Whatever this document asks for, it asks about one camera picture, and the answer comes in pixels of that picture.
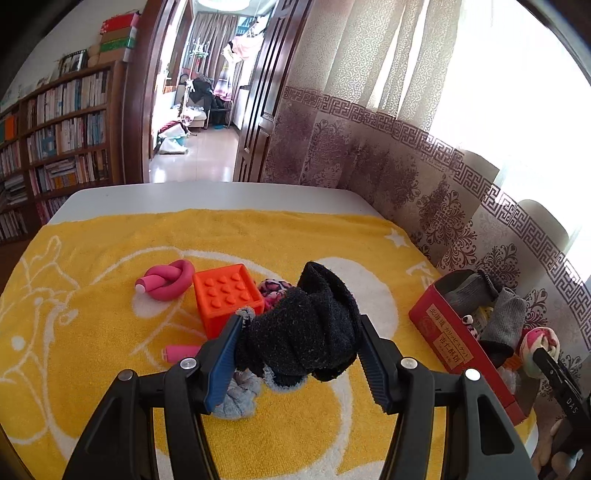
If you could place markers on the person's right hand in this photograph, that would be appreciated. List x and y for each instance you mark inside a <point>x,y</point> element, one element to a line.
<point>551,445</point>

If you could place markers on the dark grey sock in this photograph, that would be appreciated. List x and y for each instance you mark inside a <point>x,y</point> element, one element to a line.
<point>471,288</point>

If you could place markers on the grey blue sock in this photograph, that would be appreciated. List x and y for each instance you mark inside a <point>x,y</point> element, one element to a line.
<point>238,397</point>

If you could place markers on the grey knitted sock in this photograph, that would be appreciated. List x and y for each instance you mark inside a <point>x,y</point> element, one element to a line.
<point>505,323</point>

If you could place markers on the photo frame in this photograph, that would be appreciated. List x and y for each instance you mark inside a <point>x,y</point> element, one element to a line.
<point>74,62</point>

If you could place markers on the pink white sock ball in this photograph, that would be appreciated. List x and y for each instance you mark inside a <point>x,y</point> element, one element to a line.
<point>538,344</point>

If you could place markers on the pink leopard sock ball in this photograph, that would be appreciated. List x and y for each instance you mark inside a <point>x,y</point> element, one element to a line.
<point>272,290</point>

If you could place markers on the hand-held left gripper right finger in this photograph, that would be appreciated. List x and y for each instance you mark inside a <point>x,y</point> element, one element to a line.
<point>374,369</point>

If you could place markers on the patterned beige purple curtain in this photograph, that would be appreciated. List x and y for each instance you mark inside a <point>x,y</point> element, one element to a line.
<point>415,138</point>

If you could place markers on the tan cardboard box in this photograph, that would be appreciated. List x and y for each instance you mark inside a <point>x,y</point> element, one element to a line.
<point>111,55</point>

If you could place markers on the pink foam knot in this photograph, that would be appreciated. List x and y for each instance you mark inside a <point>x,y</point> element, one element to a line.
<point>166,282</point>

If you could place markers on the grey curtain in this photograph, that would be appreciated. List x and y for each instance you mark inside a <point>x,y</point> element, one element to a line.
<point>207,41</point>

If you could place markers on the blue white bag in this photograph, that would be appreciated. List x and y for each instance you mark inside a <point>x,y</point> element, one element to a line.
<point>171,142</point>

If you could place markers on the black fuzzy sock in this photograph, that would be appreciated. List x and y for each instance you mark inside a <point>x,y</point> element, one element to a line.
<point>304,332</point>

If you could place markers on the chair with dark clothes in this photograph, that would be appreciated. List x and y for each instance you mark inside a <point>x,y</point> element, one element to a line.
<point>203,97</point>

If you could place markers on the wooden bookshelf with books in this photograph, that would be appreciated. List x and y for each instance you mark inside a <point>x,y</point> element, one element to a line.
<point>60,134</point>

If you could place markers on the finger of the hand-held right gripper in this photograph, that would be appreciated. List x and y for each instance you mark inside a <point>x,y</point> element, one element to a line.
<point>561,374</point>

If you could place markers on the green cardboard box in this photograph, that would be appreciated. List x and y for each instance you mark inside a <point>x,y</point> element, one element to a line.
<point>117,45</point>

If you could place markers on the small pink cylinder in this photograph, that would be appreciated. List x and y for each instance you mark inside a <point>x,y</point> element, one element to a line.
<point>178,353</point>

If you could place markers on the yellow white towel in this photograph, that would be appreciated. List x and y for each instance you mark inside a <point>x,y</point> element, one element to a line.
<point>115,258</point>

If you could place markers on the round ceiling lamp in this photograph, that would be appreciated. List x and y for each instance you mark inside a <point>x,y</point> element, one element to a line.
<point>231,3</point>

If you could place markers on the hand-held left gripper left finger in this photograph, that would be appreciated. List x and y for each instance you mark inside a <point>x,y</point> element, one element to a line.
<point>226,364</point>

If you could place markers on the orange silicone cube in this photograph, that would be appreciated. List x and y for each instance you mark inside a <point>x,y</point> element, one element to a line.
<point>221,295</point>

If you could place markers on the hanging clothes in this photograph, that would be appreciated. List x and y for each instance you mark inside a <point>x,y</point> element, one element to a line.
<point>238,60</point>

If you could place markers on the red cardboard box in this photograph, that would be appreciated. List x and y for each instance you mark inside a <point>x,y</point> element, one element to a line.
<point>119,23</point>
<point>438,332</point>

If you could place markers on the dark wooden door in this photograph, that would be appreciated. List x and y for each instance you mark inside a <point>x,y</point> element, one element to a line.
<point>272,92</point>

